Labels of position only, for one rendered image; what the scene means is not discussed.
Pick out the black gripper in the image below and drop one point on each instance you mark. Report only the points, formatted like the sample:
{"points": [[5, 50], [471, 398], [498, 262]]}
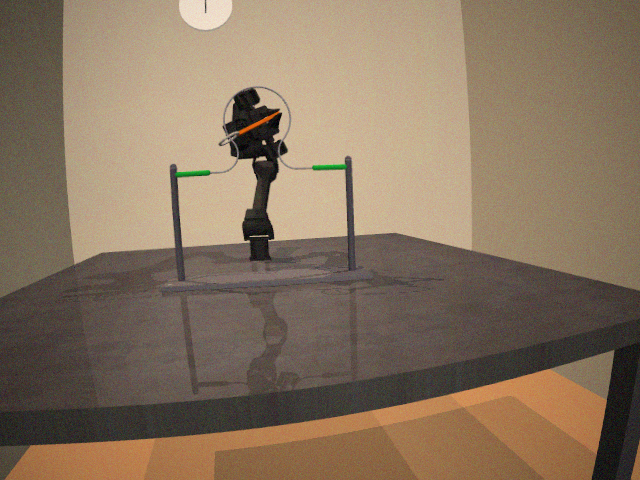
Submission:
{"points": [[246, 100]]}

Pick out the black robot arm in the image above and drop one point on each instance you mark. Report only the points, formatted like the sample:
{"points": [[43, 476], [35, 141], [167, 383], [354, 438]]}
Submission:
{"points": [[256, 221]]}

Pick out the orange handle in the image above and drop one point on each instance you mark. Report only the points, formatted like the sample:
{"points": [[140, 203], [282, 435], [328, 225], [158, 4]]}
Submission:
{"points": [[265, 120]]}

